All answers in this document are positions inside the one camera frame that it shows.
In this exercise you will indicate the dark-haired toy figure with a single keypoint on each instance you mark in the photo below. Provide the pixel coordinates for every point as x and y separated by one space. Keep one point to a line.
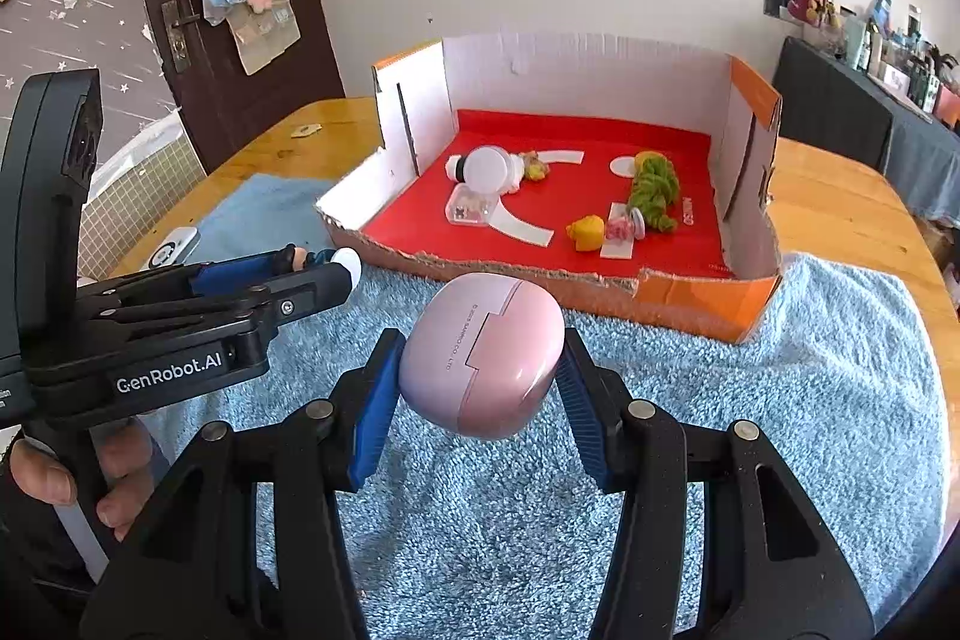
304 256

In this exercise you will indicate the pink egg-shaped case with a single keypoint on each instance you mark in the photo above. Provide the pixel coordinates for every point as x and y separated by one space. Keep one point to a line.
480 355

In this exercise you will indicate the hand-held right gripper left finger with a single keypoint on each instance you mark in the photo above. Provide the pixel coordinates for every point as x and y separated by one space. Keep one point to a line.
375 407

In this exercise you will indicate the dark brown door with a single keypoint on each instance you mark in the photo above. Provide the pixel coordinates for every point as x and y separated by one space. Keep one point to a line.
300 85

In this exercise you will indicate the blue fluffy towel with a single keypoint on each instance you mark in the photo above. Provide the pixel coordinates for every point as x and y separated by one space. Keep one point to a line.
750 460

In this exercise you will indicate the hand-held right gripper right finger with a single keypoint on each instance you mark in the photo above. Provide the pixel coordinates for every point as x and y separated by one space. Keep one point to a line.
581 400

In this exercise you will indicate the person's left hand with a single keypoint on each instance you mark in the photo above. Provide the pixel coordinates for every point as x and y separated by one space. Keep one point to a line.
127 460

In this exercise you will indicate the yellow-haired toy figure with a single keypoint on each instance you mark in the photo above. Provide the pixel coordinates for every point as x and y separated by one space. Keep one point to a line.
585 233

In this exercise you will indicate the side table with blue cloth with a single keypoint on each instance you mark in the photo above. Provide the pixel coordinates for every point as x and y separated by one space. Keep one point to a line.
840 108

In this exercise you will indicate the green and yellow scrunchie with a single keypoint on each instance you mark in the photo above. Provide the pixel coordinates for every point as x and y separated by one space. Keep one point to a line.
658 174

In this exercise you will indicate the beige paper bag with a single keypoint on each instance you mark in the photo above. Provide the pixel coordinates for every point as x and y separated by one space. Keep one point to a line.
266 44

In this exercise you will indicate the small beige sticker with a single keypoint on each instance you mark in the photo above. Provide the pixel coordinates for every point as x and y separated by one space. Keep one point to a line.
306 132

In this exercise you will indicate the white round lid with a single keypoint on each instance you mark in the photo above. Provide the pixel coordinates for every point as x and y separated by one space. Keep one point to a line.
489 169

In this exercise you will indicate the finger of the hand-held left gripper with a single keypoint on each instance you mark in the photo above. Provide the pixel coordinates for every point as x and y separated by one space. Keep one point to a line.
232 274
300 296

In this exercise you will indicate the clear plastic case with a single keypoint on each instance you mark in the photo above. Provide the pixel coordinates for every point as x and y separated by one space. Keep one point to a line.
469 210

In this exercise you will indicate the orange cardboard box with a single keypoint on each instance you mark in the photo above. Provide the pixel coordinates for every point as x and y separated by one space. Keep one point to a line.
712 310

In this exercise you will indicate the group of bottles and jars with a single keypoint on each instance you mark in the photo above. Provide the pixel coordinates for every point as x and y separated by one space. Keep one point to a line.
907 63

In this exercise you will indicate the white rectangular device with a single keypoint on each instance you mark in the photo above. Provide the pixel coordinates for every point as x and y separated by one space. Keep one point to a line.
172 246

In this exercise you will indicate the pastel yellow pink scrunchie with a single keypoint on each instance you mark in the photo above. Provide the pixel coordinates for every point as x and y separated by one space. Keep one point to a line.
534 166

